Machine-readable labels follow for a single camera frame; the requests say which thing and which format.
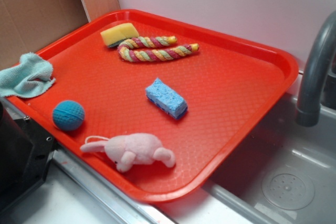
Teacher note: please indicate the blue rubber ball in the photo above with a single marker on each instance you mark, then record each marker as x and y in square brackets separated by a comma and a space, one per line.
[68, 115]

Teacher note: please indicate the yellow sponge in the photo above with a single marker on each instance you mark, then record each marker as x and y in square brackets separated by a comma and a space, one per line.
[113, 36]

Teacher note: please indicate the light blue cloth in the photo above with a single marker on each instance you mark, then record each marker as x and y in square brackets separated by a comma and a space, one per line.
[30, 78]

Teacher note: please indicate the grey faucet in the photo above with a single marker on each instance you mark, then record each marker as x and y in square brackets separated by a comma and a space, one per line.
[318, 81]

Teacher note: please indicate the pink plush bunny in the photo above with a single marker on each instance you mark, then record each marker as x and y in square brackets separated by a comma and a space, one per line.
[129, 150]

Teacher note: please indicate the multicolour rope toy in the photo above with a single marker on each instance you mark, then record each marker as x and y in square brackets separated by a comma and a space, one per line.
[154, 49]

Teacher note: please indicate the grey sink basin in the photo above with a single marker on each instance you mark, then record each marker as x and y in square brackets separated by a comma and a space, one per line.
[280, 173]

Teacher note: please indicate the red plastic tray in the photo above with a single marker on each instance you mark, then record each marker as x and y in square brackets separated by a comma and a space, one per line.
[228, 85]

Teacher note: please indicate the brown cardboard panel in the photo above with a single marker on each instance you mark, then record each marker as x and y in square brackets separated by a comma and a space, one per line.
[30, 25]

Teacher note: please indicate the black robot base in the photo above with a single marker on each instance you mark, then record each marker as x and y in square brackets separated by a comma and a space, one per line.
[26, 151]

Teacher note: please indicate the blue sponge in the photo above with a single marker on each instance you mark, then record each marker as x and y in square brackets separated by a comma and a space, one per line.
[167, 99]

